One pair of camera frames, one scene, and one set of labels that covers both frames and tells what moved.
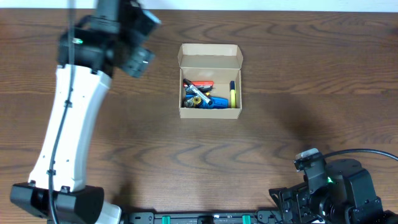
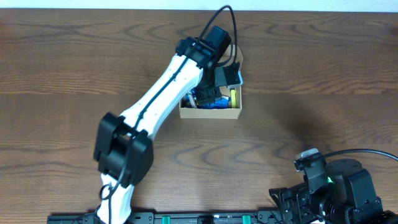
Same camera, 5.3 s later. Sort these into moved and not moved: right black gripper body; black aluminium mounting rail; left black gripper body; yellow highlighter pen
Moved: left black gripper body
Not moved: black aluminium mounting rail; right black gripper body; yellow highlighter pen
